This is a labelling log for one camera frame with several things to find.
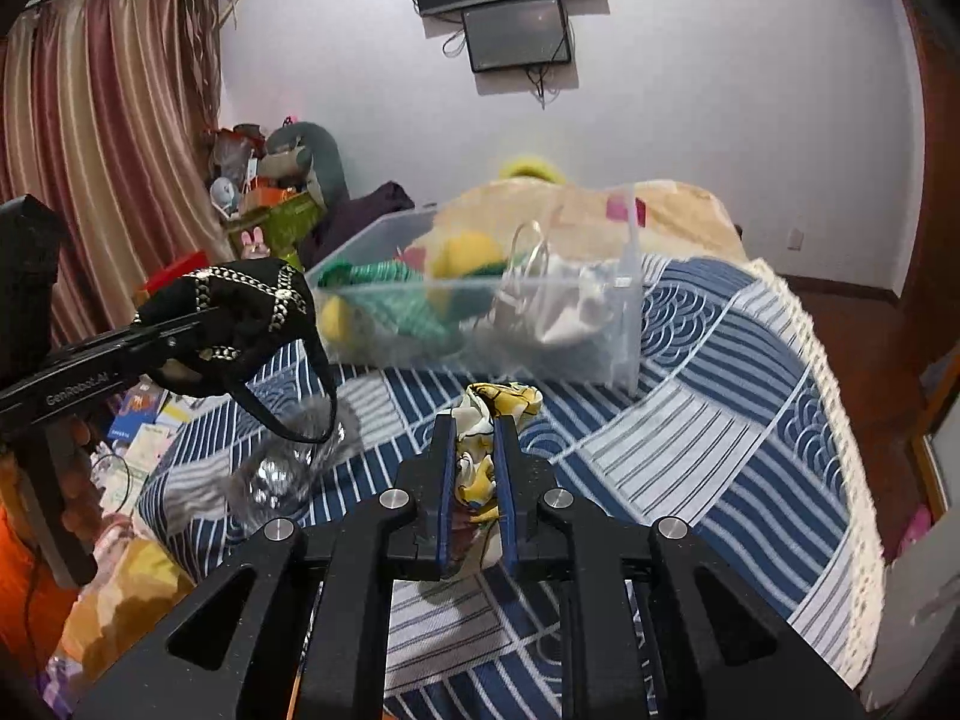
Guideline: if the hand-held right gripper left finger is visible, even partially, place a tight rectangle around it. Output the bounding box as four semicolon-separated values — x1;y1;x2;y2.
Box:
75;413;458;720

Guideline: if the yellow cloth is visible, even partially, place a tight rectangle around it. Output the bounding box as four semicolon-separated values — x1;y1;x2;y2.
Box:
58;535;197;692

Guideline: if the black bag with gold chain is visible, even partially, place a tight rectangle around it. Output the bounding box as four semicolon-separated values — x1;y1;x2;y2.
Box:
131;258;340;446

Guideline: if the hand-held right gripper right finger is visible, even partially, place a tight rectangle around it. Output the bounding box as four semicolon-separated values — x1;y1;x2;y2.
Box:
493;416;880;720

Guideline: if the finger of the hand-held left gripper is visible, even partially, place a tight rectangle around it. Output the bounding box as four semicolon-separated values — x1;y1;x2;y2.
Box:
112;307;227;370

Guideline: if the white cloth bag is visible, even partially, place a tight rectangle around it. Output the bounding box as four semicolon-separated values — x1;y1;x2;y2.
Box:
490;220;625;351

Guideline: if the yellow patterned scarf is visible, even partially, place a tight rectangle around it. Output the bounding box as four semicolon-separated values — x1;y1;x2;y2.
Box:
439;381;545;572

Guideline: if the striped red beige curtain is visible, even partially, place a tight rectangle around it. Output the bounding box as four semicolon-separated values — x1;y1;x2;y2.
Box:
0;0;235;350

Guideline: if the black monitor cable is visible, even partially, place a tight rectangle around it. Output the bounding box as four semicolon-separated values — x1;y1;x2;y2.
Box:
523;64;565;110

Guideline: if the person's left hand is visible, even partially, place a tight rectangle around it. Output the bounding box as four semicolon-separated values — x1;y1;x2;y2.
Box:
58;418;102;541

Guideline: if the blue patterned bedsheet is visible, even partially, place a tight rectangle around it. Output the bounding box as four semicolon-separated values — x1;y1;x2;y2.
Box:
139;251;880;692

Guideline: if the clear plastic bag silver ball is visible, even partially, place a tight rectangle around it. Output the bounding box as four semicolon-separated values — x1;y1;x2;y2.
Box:
223;396;370;535

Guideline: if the green and yellow plush toy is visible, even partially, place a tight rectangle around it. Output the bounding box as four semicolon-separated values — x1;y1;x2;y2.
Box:
318;229;520;362

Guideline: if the green cardboard box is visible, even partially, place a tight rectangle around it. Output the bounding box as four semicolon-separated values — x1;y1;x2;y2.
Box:
225;191;321;265

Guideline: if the clear plastic storage box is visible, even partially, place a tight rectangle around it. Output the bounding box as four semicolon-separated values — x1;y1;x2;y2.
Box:
303;183;647;400

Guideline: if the small black wall monitor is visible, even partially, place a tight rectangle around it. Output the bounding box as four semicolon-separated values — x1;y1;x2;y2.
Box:
460;0;574;75

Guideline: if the dark purple cloth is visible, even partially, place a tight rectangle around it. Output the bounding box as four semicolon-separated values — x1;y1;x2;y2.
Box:
298;181;416;272

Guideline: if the person's left forearm orange sleeve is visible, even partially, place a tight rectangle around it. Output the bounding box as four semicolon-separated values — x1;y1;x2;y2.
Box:
0;502;80;680

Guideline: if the beige printed blanket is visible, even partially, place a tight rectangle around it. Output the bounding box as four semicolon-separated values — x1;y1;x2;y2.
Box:
417;178;752;265

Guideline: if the pile of books and papers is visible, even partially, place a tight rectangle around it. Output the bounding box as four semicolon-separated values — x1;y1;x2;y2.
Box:
94;381;200;515

